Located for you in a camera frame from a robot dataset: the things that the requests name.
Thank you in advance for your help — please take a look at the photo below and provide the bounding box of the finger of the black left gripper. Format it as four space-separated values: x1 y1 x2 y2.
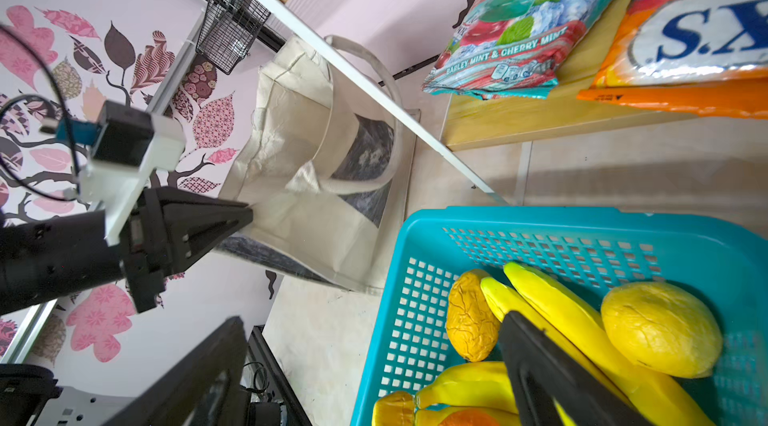
157 187 253 228
160 219 247 275

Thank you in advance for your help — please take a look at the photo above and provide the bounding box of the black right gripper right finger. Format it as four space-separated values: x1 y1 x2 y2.
499 311 649 425

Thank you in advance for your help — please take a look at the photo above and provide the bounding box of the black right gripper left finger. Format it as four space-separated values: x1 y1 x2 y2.
106 316 248 425

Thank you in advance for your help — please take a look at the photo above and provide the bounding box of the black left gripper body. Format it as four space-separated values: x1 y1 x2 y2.
120 186 177 313

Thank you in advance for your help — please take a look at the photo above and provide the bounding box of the orange tangerine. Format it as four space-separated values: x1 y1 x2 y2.
439 408 500 426

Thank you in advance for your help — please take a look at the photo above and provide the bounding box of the yellow banana bunch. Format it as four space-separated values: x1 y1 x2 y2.
480 263 713 425
371 361 521 425

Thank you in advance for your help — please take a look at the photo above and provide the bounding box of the beige canvas tote bag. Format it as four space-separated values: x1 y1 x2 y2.
219 38 416 295

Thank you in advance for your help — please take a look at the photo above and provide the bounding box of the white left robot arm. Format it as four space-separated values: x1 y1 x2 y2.
1 186 253 314

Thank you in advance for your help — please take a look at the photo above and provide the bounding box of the green mint candy bag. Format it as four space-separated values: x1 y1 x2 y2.
422 0 614 100

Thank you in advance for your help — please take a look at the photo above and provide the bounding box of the orange Fox's candy bag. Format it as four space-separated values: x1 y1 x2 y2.
578 0 767 119

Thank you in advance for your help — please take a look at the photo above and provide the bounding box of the yellow-orange wrinkled fruit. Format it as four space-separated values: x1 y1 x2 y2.
446 269 501 363

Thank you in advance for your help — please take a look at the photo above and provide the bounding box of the yellow lemon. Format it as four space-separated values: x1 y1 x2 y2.
600 282 724 379

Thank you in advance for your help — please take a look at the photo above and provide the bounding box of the teal plastic basket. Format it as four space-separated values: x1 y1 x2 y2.
352 206 767 425

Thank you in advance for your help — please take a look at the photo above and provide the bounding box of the white wooden shelf rack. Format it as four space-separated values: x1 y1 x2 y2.
217 0 768 206

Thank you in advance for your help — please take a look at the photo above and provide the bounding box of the black wire basket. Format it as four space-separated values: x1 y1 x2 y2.
196 0 285 74

